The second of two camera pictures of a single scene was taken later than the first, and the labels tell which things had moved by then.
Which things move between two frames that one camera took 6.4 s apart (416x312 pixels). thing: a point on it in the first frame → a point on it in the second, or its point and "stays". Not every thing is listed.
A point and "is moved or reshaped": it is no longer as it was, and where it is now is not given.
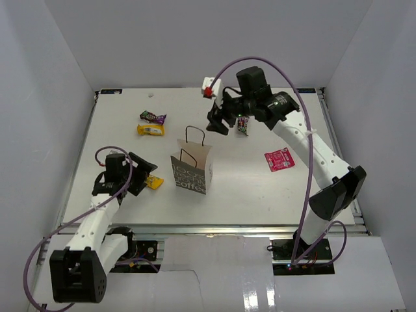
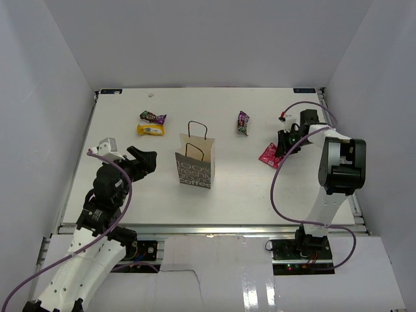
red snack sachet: (279, 160) is moved or reshaped
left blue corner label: (110, 91) stays
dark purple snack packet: (152, 117) stays
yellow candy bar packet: (147, 130) stays
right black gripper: (216, 123) → (283, 147)
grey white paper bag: (192, 165) is moved or reshaped
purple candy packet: (242, 124) stays
